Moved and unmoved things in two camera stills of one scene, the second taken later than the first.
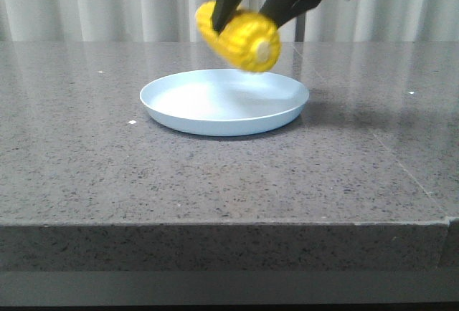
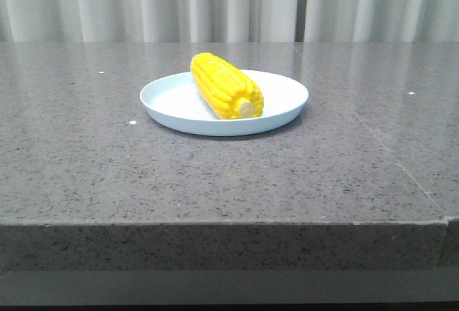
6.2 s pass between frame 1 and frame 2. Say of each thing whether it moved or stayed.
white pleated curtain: stayed
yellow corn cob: moved
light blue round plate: stayed
